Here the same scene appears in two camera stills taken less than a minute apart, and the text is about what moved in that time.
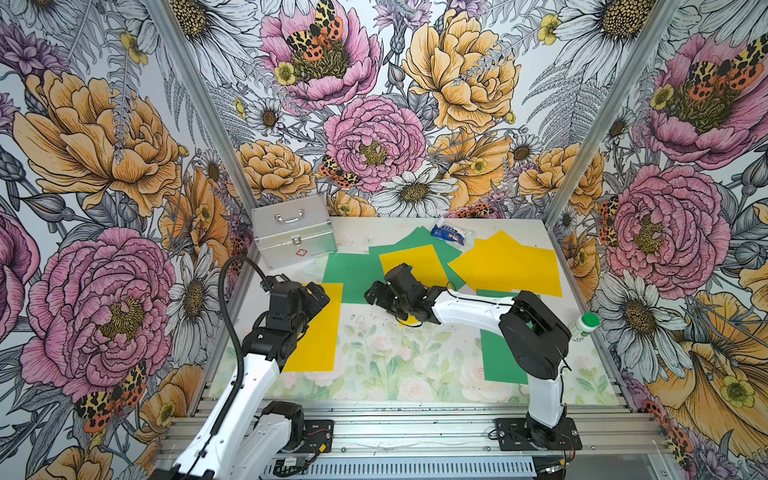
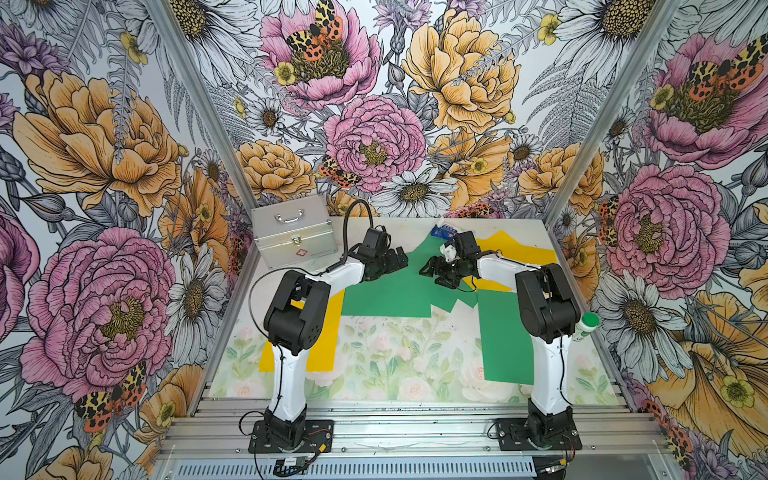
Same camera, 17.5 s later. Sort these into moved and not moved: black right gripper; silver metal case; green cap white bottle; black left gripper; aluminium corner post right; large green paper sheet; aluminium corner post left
Moved: black right gripper; black left gripper
Not moved: aluminium corner post left; silver metal case; green cap white bottle; aluminium corner post right; large green paper sheet
